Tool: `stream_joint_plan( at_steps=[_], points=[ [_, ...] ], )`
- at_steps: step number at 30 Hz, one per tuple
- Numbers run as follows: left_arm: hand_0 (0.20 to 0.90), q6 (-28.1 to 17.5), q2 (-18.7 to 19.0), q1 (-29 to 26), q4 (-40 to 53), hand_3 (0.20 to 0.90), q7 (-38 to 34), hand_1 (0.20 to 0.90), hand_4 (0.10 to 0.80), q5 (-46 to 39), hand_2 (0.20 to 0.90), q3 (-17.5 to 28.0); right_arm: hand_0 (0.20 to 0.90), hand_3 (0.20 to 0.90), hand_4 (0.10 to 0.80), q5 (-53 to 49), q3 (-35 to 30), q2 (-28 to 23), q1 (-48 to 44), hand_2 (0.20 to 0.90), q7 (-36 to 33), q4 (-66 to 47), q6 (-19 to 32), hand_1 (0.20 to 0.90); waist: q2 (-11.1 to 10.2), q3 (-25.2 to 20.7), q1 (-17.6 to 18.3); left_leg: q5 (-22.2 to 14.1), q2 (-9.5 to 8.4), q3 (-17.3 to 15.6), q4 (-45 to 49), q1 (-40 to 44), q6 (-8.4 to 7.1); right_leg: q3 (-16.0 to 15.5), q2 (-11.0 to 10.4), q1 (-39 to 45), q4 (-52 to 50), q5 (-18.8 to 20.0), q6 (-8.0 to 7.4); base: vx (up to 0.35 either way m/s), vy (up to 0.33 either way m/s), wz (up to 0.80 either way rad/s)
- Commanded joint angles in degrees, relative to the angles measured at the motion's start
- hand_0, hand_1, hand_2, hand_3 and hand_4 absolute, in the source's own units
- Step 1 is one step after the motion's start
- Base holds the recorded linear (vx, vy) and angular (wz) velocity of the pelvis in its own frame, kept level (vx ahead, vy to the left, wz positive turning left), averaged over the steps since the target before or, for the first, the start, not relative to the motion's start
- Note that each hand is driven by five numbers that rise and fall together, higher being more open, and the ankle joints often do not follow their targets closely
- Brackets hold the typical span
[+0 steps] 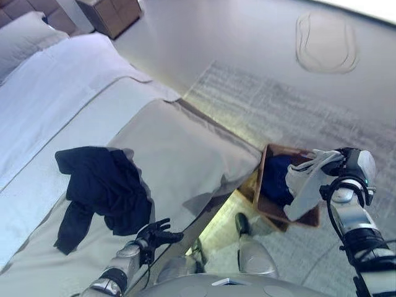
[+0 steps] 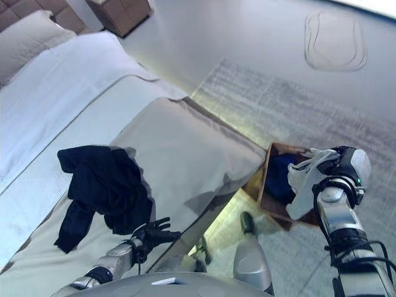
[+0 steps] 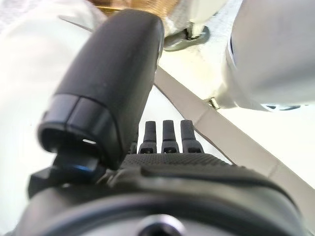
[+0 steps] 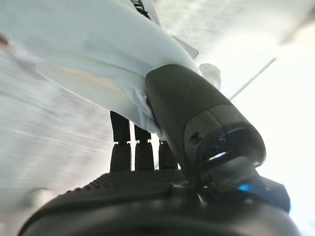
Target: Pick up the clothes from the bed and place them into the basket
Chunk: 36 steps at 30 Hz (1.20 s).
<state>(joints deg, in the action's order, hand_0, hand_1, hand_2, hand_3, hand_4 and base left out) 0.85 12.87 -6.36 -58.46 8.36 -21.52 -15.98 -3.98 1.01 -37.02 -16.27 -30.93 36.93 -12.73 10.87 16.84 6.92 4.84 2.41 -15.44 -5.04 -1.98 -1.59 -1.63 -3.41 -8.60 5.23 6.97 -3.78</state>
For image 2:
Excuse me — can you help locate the cream outlined floor mat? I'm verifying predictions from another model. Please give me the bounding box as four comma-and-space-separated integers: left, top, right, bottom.
304, 8, 368, 73

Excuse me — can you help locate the brown wooden nightstand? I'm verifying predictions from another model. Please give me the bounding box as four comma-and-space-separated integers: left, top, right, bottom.
84, 0, 155, 39

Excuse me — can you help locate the plain beige pillow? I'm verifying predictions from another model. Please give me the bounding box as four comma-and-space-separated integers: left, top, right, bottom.
0, 9, 79, 91

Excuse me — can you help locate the white garment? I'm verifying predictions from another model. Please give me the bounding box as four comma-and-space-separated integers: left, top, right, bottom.
285, 147, 340, 222

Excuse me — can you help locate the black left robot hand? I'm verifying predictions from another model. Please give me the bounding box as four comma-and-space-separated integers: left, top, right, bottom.
131, 216, 183, 252

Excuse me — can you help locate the grey striped rug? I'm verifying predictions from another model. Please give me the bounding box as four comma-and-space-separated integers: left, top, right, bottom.
179, 58, 396, 297

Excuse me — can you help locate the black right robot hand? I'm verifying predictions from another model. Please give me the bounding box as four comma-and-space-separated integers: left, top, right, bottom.
317, 145, 357, 180

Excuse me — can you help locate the bed with beige blanket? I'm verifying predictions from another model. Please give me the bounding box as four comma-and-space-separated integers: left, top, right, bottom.
0, 97, 267, 297

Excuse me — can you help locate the silver right robot leg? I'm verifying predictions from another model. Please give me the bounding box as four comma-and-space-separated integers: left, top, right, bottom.
233, 210, 275, 295

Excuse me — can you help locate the blue garment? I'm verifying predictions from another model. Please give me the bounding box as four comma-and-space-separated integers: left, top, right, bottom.
265, 153, 303, 205

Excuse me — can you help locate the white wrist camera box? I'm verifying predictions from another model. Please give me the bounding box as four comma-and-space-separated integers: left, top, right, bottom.
351, 147, 372, 189

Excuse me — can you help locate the grey robot torso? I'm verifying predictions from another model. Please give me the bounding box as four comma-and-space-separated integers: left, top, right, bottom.
49, 270, 275, 297

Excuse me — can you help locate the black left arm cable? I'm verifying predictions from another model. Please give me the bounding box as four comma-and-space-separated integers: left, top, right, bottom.
134, 243, 149, 275

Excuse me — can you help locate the black garment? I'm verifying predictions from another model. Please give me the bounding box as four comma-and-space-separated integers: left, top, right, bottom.
53, 144, 158, 255

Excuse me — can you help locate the white duvet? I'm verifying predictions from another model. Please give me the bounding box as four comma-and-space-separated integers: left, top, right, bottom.
0, 30, 187, 199

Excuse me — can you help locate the brown wicker basket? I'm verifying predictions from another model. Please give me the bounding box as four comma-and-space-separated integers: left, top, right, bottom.
242, 141, 323, 232

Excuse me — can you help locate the brown padded headboard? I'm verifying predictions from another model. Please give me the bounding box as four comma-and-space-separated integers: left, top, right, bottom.
0, 0, 91, 35

